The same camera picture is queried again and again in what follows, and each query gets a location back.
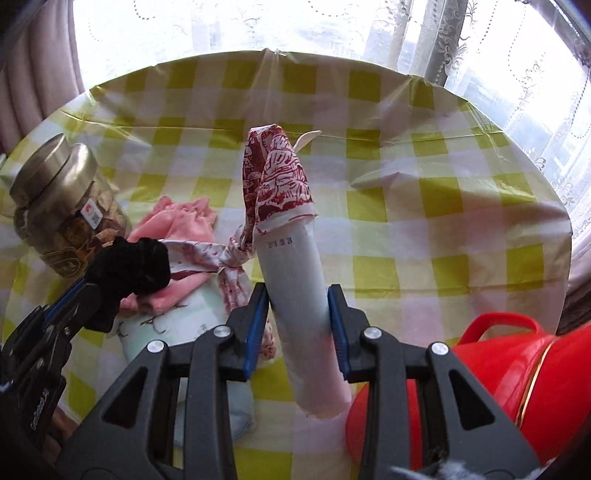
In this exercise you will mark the red thermos flask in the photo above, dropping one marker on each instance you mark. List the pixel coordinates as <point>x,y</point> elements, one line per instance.
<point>568,392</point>

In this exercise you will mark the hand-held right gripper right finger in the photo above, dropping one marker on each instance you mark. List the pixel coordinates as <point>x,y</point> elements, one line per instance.
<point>337,327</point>

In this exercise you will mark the yellow checkered plastic tablecloth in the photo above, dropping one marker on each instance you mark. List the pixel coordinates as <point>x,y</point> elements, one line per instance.
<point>415,230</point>

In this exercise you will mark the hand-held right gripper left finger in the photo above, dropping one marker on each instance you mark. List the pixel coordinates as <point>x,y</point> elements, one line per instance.
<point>256,327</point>

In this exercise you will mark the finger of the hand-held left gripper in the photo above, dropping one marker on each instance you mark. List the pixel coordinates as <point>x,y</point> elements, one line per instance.
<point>104,314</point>
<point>69,296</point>

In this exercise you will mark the black cloth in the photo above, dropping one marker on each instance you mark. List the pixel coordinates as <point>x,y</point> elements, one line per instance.
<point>134,265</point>

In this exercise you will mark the white lace curtain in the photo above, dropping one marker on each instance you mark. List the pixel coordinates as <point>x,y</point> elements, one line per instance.
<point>531,92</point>
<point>231,27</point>

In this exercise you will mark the glass jar with gold lid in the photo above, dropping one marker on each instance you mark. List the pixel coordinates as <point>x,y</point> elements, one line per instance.
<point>60,221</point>

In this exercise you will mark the red patterned scarf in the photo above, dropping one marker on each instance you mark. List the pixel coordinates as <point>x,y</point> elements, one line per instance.
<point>203,251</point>

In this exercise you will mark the pink fleece cloth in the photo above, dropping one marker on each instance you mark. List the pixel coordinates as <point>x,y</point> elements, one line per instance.
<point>180,221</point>

